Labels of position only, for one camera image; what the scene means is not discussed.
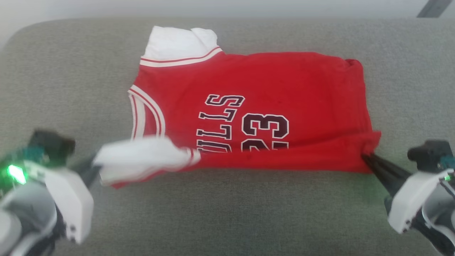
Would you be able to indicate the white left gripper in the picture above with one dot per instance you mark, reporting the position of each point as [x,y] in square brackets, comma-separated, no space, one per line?
[69,202]

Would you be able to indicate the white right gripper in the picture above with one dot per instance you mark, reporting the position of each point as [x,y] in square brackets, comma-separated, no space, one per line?
[412,202]

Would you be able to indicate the red and white basketball jersey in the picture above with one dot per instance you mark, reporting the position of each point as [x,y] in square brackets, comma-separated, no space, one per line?
[256,106]

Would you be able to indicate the grey fabric sofa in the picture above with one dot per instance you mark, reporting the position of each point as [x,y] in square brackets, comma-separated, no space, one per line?
[227,217]

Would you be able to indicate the dark grey slanted stand leg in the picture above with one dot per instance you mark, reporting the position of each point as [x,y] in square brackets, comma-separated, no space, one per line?
[433,8]

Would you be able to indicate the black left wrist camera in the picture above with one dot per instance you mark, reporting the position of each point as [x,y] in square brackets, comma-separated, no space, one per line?
[53,145]

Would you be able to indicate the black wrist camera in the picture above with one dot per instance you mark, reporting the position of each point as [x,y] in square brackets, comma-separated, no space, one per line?
[430,151]
[53,145]

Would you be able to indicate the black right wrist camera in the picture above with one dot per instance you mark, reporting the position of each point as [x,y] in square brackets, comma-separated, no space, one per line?
[430,151]

